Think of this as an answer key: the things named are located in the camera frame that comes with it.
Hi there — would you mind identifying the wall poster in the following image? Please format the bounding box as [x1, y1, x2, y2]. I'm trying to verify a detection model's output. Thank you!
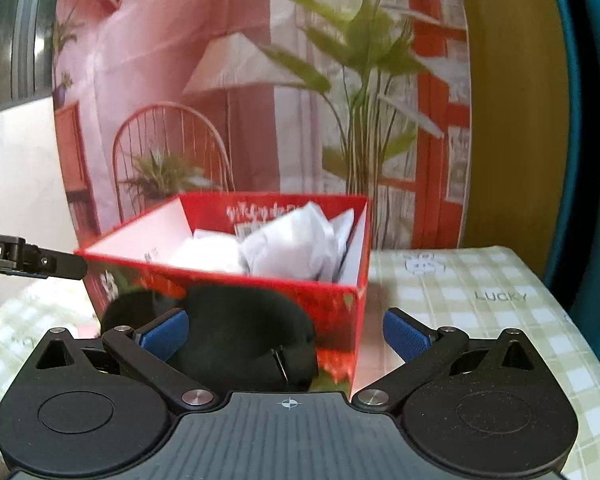
[52, 0, 473, 251]

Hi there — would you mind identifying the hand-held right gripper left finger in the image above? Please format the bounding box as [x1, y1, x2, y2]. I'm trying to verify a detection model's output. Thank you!
[34, 308, 216, 415]

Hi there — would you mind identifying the green checked tablecloth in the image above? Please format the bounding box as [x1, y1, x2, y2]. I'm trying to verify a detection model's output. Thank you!
[0, 245, 600, 480]

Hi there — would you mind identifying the teal curtain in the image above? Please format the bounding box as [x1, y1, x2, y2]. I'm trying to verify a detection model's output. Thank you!
[542, 0, 600, 371]

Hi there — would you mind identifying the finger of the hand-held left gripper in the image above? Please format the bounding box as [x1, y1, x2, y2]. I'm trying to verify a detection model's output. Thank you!
[22, 242, 88, 281]

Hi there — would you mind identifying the red cardboard box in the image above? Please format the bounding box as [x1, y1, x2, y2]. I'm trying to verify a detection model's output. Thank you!
[77, 191, 372, 397]

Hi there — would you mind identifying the black beanie hat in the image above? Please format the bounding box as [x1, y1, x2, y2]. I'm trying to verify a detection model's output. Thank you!
[100, 282, 321, 393]

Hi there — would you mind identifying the grey window frame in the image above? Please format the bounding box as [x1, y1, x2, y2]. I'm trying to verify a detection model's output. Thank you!
[0, 0, 63, 116]

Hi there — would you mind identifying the white crumpled cloth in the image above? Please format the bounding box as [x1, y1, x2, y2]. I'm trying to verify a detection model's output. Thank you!
[167, 229, 246, 274]

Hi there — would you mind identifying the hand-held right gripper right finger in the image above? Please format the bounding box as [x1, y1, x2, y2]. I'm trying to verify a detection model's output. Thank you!
[356, 306, 538, 413]

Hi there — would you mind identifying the white crumpled paper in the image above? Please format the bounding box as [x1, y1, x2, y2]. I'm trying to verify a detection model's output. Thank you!
[237, 201, 356, 282]

